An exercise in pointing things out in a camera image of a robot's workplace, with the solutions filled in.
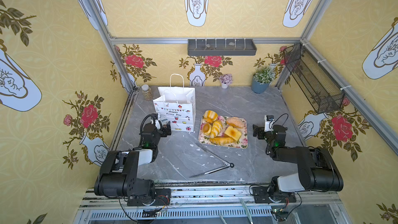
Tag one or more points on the small round yellow bun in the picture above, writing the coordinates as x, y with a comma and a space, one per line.
206, 129

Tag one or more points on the glass jar with sprinkles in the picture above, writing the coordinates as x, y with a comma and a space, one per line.
147, 92

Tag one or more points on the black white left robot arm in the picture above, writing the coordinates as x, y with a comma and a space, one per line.
118, 173

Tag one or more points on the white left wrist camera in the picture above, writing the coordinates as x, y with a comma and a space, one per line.
157, 123

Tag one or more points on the green plant blue pot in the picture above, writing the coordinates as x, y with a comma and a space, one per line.
262, 78

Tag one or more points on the long golden bread loaf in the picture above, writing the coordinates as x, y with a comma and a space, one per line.
221, 140

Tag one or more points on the square yellow toast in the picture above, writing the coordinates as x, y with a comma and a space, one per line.
233, 132

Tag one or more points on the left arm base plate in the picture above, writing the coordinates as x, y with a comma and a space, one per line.
157, 197

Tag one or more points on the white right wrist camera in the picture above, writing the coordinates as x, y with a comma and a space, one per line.
269, 121

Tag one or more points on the white printed paper bag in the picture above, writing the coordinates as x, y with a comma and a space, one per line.
177, 105

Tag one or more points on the striped twisted bread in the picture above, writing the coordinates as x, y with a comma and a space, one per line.
216, 128

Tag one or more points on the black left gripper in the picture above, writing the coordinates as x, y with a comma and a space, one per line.
165, 129

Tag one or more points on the grey wall shelf rack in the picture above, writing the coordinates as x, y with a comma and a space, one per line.
221, 47

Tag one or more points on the small purple flower pot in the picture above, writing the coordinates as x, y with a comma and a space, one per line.
226, 80

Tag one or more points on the seeded brown bun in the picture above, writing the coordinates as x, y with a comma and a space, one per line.
235, 122

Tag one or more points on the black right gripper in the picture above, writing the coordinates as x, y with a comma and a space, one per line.
259, 131

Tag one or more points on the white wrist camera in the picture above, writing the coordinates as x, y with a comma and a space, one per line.
157, 123
269, 121

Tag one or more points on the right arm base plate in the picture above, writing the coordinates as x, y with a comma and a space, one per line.
271, 194

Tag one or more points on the floral rectangular tray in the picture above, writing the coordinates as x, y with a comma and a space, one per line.
242, 143

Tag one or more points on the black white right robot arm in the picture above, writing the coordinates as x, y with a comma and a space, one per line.
316, 170

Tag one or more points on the black wire mesh basket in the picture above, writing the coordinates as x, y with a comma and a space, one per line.
321, 90

